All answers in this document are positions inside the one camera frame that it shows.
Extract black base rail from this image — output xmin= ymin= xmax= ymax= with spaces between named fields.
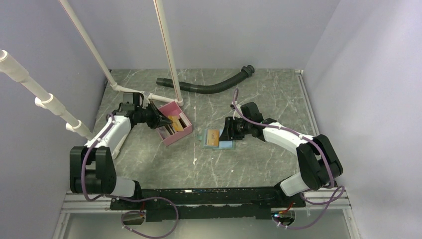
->
xmin=110 ymin=186 xmax=306 ymax=222

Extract white PVC pipe with fittings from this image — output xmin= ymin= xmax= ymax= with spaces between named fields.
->
xmin=0 ymin=50 xmax=94 ymax=140

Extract black corrugated hose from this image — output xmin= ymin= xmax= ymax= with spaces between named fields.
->
xmin=156 ymin=65 xmax=255 ymax=95

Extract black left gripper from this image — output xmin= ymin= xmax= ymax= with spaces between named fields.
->
xmin=135 ymin=101 xmax=173 ymax=129

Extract white PVC pipe frame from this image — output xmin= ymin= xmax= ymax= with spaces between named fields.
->
xmin=59 ymin=0 xmax=184 ymax=106

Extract card stack in box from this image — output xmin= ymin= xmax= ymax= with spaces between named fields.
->
xmin=158 ymin=113 xmax=191 ymax=138

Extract pink card box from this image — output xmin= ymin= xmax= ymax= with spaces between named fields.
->
xmin=156 ymin=102 xmax=193 ymax=146

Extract mint green card holder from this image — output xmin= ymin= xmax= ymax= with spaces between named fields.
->
xmin=197 ymin=128 xmax=235 ymax=150

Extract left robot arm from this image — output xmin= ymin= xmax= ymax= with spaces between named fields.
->
xmin=69 ymin=93 xmax=172 ymax=209

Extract aluminium frame rail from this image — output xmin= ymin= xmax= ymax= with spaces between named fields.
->
xmin=61 ymin=190 xmax=352 ymax=213

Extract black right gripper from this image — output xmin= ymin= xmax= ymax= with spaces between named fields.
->
xmin=219 ymin=117 xmax=252 ymax=141

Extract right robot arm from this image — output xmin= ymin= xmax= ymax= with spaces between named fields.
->
xmin=219 ymin=102 xmax=343 ymax=207

